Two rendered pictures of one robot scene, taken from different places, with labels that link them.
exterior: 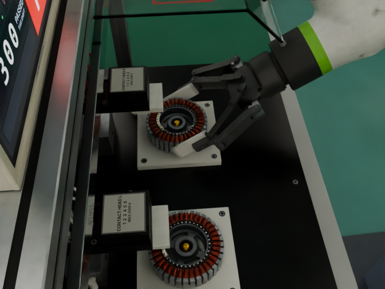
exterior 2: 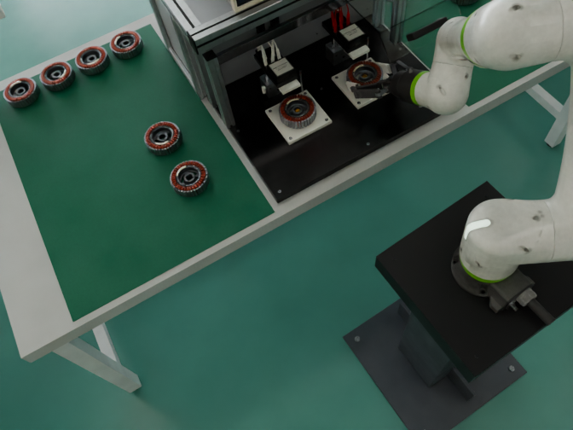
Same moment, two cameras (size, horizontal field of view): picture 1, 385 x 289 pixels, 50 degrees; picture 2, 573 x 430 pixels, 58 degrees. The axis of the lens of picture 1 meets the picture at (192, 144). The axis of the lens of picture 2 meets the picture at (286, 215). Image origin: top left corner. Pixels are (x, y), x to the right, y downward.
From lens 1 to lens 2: 116 cm
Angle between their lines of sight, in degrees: 40
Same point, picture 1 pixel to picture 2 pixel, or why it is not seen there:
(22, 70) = not seen: outside the picture
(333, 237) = (348, 174)
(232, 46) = not seen: hidden behind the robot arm
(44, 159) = (247, 12)
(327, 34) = (421, 81)
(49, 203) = (235, 20)
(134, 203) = (286, 67)
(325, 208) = (364, 165)
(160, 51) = (429, 48)
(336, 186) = not seen: hidden behind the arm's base
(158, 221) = (291, 84)
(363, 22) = (431, 86)
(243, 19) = (498, 73)
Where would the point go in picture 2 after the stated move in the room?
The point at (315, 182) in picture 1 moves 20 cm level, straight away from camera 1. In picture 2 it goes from (379, 157) to (448, 156)
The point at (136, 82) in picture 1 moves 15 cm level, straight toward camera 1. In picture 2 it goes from (351, 36) to (311, 61)
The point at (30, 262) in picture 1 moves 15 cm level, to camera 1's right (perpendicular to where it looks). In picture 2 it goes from (218, 26) to (240, 63)
